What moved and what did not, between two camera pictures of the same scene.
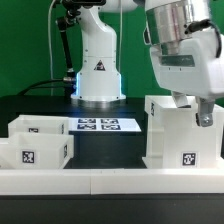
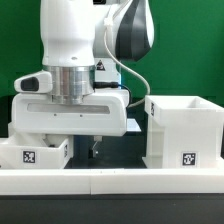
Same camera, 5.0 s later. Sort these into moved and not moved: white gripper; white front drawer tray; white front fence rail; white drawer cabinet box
Moved: white gripper
Not moved: white front fence rail; white drawer cabinet box; white front drawer tray
